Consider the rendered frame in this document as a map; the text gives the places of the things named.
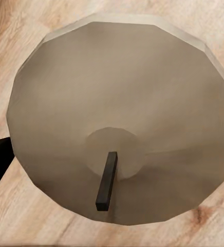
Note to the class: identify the pillar candle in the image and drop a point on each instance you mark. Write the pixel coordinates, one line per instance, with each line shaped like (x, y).
(119, 118)

